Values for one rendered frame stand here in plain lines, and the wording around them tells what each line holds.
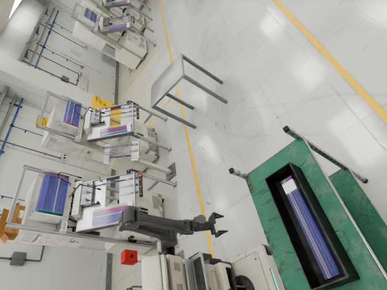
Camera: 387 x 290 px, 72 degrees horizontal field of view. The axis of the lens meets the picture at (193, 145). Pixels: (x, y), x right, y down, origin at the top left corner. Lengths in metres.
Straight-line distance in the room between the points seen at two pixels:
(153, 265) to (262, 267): 1.07
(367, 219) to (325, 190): 0.60
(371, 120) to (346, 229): 1.38
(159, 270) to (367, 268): 1.00
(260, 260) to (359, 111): 1.51
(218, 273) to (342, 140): 1.52
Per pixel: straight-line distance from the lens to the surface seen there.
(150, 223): 1.53
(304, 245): 1.49
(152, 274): 1.67
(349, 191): 2.11
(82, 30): 7.30
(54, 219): 3.51
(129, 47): 7.38
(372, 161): 2.50
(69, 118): 4.43
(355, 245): 1.41
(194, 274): 1.86
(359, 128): 2.64
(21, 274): 4.81
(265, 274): 2.44
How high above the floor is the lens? 2.26
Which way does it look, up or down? 34 degrees down
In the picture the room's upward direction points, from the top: 66 degrees counter-clockwise
